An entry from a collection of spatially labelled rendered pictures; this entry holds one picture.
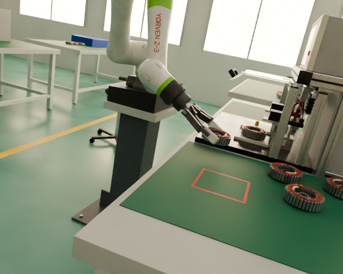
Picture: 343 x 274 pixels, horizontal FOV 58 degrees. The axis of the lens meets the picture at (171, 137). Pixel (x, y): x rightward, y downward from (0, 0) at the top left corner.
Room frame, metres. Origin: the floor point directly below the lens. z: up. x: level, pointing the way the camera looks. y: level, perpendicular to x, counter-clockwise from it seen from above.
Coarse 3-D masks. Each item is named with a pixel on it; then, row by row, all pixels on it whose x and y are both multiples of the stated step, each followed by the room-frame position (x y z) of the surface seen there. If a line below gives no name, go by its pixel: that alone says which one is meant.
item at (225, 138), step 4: (212, 128) 1.19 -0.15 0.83; (216, 128) 1.19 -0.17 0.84; (212, 132) 1.18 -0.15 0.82; (216, 132) 1.18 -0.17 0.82; (220, 132) 1.18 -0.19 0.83; (224, 132) 1.18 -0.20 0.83; (204, 136) 1.12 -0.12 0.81; (220, 136) 1.11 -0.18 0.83; (224, 136) 1.11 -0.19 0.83; (228, 136) 1.12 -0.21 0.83; (208, 140) 1.11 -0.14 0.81; (220, 140) 1.10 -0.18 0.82; (224, 140) 1.11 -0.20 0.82; (228, 140) 1.12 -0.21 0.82; (216, 144) 1.10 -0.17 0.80; (220, 144) 1.10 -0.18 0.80; (224, 144) 1.11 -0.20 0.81; (228, 144) 1.13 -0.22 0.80
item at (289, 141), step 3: (285, 135) 1.35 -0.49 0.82; (291, 135) 1.37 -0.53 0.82; (285, 138) 1.31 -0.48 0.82; (288, 138) 1.31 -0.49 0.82; (291, 138) 1.32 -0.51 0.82; (288, 141) 1.31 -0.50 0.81; (291, 141) 1.30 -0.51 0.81; (285, 144) 1.31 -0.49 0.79; (288, 144) 1.31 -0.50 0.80; (291, 144) 1.30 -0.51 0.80; (282, 147) 1.31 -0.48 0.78; (285, 147) 1.31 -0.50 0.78; (288, 147) 1.30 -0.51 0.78; (288, 150) 1.30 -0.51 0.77
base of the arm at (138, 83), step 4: (120, 76) 1.84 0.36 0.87; (128, 76) 1.78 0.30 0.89; (132, 76) 1.77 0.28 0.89; (124, 80) 1.82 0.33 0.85; (128, 80) 1.78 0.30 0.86; (132, 80) 1.76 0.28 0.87; (136, 80) 1.73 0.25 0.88; (128, 84) 1.75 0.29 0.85; (132, 84) 1.76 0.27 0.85; (136, 84) 1.71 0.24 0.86; (140, 84) 1.70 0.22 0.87; (136, 88) 1.70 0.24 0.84; (140, 88) 1.69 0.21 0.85; (144, 88) 1.69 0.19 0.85
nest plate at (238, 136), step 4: (236, 132) 1.40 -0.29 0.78; (240, 132) 1.41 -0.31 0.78; (236, 136) 1.33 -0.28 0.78; (240, 136) 1.34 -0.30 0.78; (244, 136) 1.35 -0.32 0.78; (268, 136) 1.43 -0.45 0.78; (244, 140) 1.32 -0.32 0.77; (248, 140) 1.31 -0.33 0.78; (252, 140) 1.31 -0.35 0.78; (256, 140) 1.33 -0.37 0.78; (260, 140) 1.34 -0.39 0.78; (264, 140) 1.35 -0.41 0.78; (268, 140) 1.37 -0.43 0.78; (256, 144) 1.30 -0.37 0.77; (260, 144) 1.30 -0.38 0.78; (264, 144) 1.30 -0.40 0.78
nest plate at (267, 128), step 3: (243, 120) 1.69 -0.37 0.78; (246, 120) 1.70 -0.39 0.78; (243, 123) 1.61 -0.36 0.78; (246, 123) 1.62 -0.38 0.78; (249, 123) 1.63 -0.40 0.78; (252, 123) 1.65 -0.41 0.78; (255, 126) 1.60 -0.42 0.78; (258, 126) 1.61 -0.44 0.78; (261, 126) 1.62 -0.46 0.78; (264, 126) 1.64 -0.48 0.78; (267, 126) 1.65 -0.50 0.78; (270, 126) 1.66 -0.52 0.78; (264, 129) 1.56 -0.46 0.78; (267, 129) 1.58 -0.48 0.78; (267, 132) 1.53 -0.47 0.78; (270, 132) 1.53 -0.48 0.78
